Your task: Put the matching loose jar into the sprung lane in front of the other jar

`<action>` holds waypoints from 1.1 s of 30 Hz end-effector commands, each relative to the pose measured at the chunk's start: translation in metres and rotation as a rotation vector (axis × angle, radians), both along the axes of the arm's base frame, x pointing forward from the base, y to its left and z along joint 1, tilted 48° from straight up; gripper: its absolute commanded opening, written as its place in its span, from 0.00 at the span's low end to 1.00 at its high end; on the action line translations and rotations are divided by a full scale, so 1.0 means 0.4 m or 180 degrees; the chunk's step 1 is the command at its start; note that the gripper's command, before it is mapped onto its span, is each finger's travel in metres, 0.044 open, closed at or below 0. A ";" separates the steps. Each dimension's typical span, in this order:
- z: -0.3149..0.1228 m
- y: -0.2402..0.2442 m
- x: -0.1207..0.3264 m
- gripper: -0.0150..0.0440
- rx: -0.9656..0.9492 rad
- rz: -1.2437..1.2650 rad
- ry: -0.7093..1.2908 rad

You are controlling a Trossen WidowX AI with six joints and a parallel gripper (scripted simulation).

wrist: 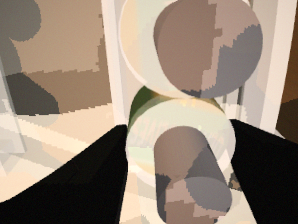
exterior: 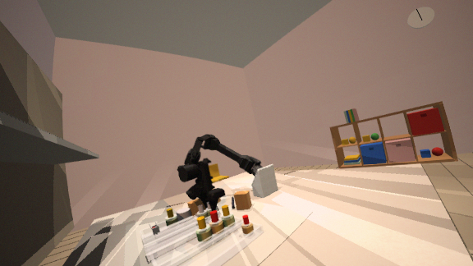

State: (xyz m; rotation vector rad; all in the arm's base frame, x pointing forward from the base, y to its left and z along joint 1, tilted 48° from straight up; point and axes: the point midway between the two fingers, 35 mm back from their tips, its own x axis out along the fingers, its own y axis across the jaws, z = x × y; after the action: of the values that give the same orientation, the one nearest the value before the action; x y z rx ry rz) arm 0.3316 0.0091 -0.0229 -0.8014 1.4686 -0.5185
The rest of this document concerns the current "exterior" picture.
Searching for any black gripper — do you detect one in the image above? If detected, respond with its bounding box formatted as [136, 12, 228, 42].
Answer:
[196, 174, 225, 211]

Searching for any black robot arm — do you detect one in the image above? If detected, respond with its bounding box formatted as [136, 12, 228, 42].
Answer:
[177, 135, 263, 200]

